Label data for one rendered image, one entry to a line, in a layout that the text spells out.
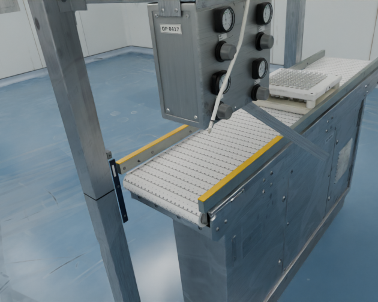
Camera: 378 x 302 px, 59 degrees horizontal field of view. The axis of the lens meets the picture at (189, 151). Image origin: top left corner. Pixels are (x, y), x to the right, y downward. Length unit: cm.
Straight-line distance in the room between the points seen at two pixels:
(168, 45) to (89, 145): 35
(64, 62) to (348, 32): 372
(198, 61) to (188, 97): 7
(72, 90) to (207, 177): 37
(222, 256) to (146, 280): 81
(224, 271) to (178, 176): 33
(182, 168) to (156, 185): 9
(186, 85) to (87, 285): 139
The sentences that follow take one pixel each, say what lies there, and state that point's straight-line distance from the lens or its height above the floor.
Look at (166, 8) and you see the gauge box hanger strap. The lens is 55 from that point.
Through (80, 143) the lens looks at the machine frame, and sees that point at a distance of 80.
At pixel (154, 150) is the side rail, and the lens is 93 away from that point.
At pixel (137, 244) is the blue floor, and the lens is 191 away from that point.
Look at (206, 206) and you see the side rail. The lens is 70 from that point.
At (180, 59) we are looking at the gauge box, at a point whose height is 117.
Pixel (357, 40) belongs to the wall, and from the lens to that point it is 419.
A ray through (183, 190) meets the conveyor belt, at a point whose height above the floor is 84.
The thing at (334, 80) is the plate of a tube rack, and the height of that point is 91.
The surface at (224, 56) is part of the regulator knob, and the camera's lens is 55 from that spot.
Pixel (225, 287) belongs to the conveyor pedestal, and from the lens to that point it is 107.
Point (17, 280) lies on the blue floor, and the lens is 199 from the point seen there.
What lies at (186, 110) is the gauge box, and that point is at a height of 108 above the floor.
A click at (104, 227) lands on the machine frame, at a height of 72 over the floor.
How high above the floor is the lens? 129
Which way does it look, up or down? 29 degrees down
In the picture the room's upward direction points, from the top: 6 degrees counter-clockwise
